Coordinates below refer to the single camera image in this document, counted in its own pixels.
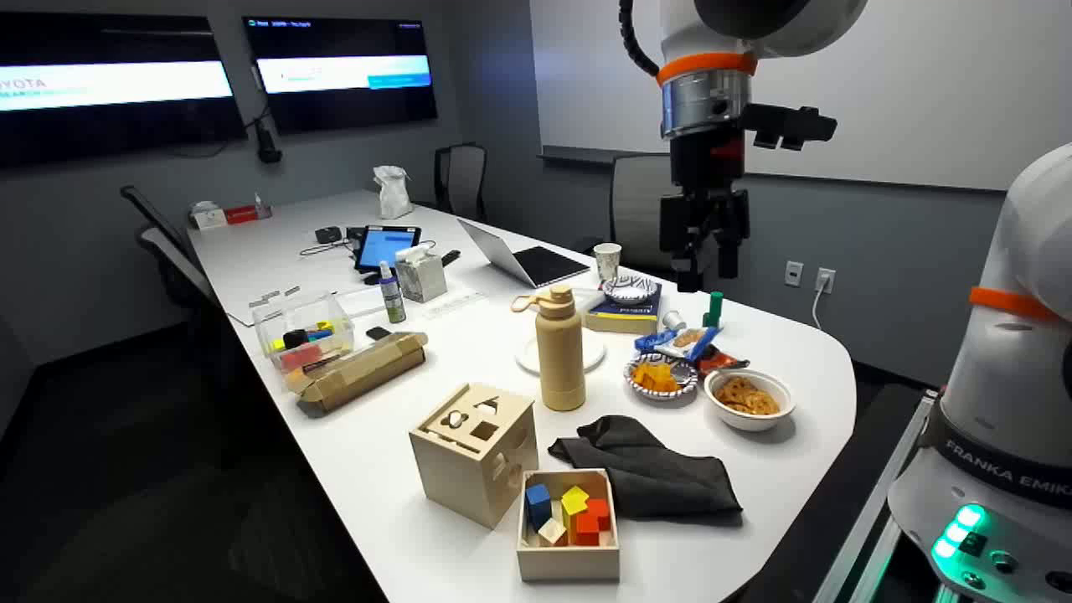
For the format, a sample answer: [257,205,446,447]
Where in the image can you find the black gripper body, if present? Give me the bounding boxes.
[656,119,753,260]

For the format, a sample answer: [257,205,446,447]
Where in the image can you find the dark grey towel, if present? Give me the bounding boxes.
[547,413,747,522]

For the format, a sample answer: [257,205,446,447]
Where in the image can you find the patterned paper bowl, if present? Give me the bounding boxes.
[624,352,705,406]
[600,275,665,313]

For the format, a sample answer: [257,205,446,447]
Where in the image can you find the blue snack bag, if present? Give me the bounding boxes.
[632,322,724,369]

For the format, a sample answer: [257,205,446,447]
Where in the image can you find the white paper cup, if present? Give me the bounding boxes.
[589,238,624,293]

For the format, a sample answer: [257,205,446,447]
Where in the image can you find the blue box with bowl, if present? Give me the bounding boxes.
[582,293,665,339]

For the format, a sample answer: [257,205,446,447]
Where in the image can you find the red snack bag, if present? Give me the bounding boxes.
[698,346,753,380]

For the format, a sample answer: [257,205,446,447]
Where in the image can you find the orange cheese crackers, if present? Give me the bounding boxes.
[631,360,686,394]

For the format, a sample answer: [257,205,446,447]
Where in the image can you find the white round plate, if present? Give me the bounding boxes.
[512,333,609,380]

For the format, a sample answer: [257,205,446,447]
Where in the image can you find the brown pretzel crisps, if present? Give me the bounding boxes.
[714,377,783,418]

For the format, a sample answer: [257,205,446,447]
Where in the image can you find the black laptop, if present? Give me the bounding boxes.
[457,215,593,293]

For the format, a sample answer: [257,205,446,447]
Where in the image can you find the beige water bottle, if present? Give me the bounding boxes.
[534,286,589,416]

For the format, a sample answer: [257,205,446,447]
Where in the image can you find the white ceramic bowl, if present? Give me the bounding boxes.
[705,366,799,437]

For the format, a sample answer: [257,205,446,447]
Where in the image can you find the white whiteboard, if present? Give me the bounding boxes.
[527,0,1072,193]

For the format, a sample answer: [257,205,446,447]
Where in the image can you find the white carton box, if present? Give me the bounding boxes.
[393,244,448,305]

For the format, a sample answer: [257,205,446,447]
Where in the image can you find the blue wooden block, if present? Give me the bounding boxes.
[523,479,556,527]

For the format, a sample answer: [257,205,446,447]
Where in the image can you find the orange wooden block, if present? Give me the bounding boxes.
[571,509,606,551]

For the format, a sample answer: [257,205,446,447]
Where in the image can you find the wooden shape sorter cube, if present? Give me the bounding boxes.
[405,382,542,533]

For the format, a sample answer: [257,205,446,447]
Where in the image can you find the small spray bottle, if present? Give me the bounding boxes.
[379,260,408,330]

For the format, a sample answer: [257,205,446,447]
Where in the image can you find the tablet with blue screen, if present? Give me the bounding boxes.
[353,220,425,275]

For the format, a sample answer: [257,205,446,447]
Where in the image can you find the wooden block tray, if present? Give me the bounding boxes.
[512,465,624,585]

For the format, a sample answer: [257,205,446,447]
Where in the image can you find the long brown box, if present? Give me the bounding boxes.
[293,330,431,418]

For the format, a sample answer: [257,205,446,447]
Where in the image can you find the clear plastic bin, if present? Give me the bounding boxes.
[252,293,358,393]

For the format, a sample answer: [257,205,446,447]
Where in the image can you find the white paper sheets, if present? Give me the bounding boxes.
[229,281,306,330]

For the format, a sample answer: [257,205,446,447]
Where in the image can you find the black conference webcam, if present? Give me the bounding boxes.
[248,105,285,169]

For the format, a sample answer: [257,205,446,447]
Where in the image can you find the flat red box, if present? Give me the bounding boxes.
[222,201,274,227]

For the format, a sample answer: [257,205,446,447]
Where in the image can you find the small white box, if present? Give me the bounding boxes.
[187,197,231,235]

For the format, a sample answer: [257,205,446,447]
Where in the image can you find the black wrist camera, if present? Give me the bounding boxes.
[744,100,841,154]

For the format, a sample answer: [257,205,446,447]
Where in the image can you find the metal robot stand frame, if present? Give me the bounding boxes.
[811,389,946,603]

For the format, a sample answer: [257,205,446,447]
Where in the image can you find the wall monitor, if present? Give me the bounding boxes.
[240,14,441,134]
[0,10,245,170]

